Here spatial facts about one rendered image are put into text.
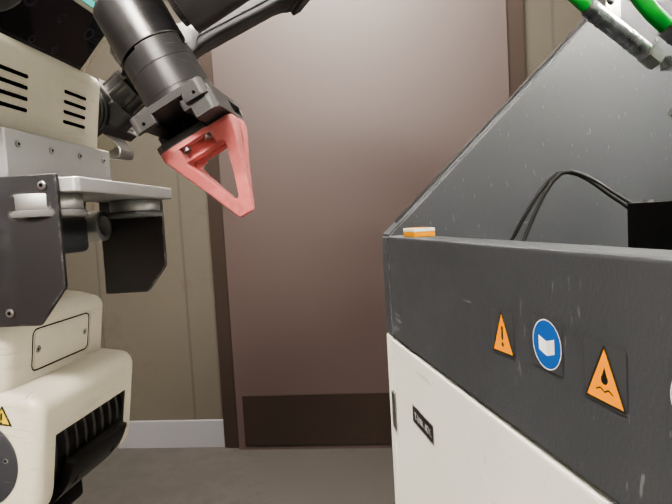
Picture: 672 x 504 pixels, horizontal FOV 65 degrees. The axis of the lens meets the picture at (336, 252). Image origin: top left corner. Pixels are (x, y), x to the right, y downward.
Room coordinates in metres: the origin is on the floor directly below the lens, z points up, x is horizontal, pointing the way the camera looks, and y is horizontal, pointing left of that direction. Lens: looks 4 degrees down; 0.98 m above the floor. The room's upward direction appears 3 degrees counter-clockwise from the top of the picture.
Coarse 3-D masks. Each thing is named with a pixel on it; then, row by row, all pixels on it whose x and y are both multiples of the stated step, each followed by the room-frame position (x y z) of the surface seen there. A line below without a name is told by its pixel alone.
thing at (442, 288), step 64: (448, 256) 0.58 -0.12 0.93; (512, 256) 0.44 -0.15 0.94; (576, 256) 0.36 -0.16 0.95; (640, 256) 0.30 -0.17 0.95; (448, 320) 0.59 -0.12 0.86; (512, 320) 0.44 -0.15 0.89; (576, 320) 0.36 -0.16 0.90; (640, 320) 0.30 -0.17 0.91; (512, 384) 0.45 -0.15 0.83; (576, 384) 0.36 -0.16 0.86; (640, 384) 0.30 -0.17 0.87; (576, 448) 0.36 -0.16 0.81; (640, 448) 0.30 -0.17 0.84
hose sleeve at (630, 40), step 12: (588, 12) 0.54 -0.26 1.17; (600, 12) 0.53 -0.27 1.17; (600, 24) 0.54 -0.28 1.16; (612, 24) 0.54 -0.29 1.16; (624, 24) 0.54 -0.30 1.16; (612, 36) 0.54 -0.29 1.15; (624, 36) 0.54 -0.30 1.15; (636, 36) 0.54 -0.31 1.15; (624, 48) 0.55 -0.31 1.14; (636, 48) 0.54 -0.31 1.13; (648, 48) 0.54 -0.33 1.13
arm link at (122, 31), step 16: (112, 0) 0.43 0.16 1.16; (128, 0) 0.43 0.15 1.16; (144, 0) 0.43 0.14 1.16; (160, 0) 0.45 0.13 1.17; (96, 16) 0.44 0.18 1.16; (112, 16) 0.43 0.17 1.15; (128, 16) 0.43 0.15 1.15; (144, 16) 0.43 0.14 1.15; (160, 16) 0.44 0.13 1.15; (112, 32) 0.43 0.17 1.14; (128, 32) 0.43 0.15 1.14; (144, 32) 0.43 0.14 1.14; (160, 32) 0.43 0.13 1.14; (176, 32) 0.44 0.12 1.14; (112, 48) 0.44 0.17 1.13; (128, 48) 0.43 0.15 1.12
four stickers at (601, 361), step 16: (496, 320) 0.47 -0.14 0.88; (544, 320) 0.40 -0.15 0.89; (496, 336) 0.47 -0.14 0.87; (512, 336) 0.44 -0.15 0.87; (544, 336) 0.40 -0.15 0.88; (560, 336) 0.38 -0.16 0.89; (512, 352) 0.45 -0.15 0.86; (544, 352) 0.40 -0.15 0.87; (560, 352) 0.38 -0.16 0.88; (592, 352) 0.34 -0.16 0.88; (608, 352) 0.33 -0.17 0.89; (624, 352) 0.31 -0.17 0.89; (544, 368) 0.40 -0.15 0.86; (560, 368) 0.38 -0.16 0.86; (592, 368) 0.34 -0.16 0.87; (608, 368) 0.33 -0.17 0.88; (624, 368) 0.31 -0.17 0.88; (592, 384) 0.34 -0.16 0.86; (608, 384) 0.33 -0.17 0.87; (624, 384) 0.31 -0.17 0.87; (608, 400) 0.33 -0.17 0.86; (624, 400) 0.31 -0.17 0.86
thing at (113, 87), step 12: (120, 72) 0.89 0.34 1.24; (108, 84) 0.88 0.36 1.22; (120, 84) 0.87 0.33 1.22; (108, 96) 0.87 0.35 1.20; (120, 96) 0.88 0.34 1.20; (132, 96) 0.88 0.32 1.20; (120, 108) 0.88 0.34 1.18; (132, 108) 0.89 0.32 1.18; (120, 120) 0.89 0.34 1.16; (108, 132) 0.88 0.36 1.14; (120, 132) 0.91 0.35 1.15; (132, 132) 0.95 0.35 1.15
